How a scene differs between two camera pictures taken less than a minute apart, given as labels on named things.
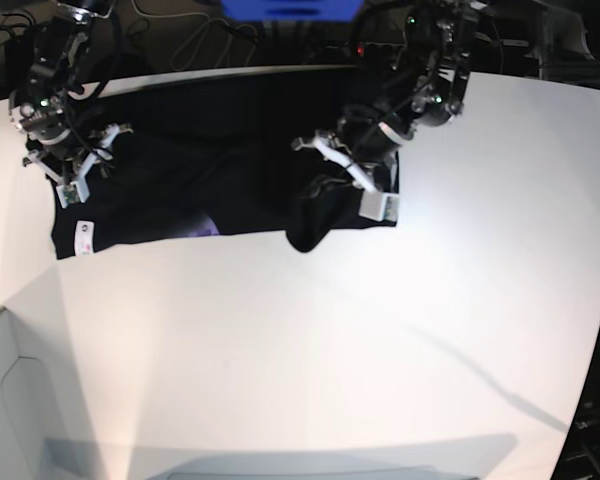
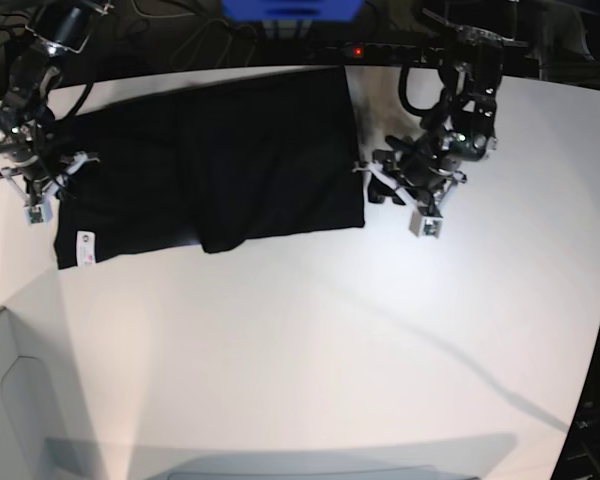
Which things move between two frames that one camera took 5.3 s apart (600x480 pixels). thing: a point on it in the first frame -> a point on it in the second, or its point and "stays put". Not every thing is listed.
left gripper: (70, 158) -> (41, 181)
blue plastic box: (298, 11) stays put
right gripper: (366, 145) -> (414, 165)
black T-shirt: (210, 158) stays put
